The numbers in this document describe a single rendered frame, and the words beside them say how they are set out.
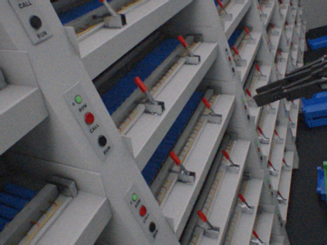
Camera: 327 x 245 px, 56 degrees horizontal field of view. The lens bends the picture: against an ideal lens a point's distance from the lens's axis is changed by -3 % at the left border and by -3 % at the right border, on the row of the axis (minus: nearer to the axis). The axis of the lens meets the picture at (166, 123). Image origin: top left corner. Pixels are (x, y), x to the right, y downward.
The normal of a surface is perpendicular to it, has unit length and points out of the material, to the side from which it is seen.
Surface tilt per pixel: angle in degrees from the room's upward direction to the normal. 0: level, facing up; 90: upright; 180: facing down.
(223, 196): 19
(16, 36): 90
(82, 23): 109
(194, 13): 90
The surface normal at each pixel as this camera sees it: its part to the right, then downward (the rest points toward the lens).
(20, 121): 0.93, 0.15
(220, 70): -0.37, 0.55
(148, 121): -0.08, -0.83
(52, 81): 0.85, -0.13
